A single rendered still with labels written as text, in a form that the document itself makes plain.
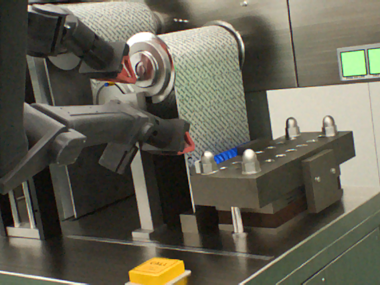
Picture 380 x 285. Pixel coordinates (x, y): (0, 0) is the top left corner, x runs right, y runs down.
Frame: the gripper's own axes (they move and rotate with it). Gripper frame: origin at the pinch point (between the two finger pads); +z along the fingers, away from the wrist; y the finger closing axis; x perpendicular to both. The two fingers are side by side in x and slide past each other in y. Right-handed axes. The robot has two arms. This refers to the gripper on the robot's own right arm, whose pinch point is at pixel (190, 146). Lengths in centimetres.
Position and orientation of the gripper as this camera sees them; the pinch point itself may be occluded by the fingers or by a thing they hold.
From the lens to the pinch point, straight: 144.1
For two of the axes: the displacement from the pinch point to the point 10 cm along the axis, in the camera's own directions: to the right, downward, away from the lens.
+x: 1.7, -9.6, 2.1
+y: 7.7, 0.0, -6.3
